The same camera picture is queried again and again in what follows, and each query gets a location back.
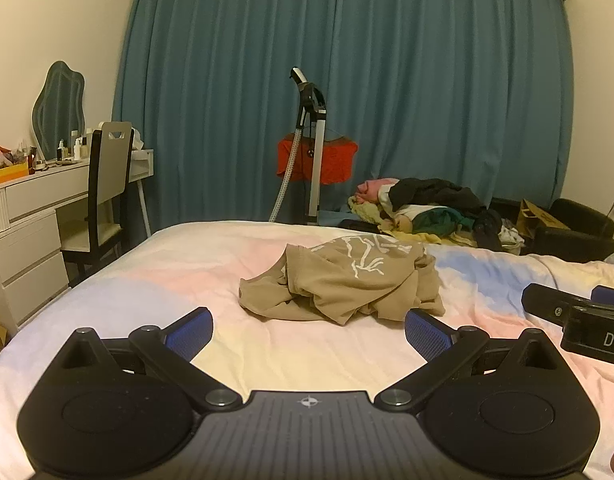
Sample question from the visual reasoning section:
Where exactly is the blue curtain panel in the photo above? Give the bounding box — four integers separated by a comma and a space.
336, 0, 576, 211
112, 0, 344, 233

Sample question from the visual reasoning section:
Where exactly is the white and black chair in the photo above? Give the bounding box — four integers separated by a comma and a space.
61, 121, 135, 286

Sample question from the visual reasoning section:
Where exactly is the garment steamer stand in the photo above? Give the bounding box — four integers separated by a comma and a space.
268, 66, 329, 226

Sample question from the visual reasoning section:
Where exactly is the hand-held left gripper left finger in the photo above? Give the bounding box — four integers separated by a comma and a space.
54, 307, 242, 413

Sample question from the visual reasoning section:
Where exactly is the beige printed t-shirt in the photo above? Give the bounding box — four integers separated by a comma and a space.
238, 234, 445, 326

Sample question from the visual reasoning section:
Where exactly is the wavy-edged mirror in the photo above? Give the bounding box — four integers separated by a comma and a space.
33, 61, 86, 161

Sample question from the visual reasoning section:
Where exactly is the white vanity desk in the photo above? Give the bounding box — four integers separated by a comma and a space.
0, 149, 155, 333

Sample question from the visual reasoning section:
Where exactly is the group of cosmetic bottles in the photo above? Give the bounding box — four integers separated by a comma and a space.
17, 127, 102, 171

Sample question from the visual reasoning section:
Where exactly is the black armchair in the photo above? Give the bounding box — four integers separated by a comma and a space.
490, 197, 614, 263

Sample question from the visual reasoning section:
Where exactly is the pile of mixed clothes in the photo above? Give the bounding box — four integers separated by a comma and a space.
347, 177, 525, 251

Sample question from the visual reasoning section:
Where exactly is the brown cardboard bag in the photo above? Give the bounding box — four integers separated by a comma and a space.
517, 199, 570, 238

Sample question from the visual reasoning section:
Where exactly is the bed with pastel sheet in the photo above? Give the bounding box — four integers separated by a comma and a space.
0, 220, 614, 480

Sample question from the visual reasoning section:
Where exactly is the red hanging garment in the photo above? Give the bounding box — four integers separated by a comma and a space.
277, 132, 359, 185

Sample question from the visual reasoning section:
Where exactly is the orange box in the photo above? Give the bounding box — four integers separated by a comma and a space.
0, 141, 30, 188

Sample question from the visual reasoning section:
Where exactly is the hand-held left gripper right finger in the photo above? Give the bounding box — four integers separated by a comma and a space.
374, 309, 565, 412

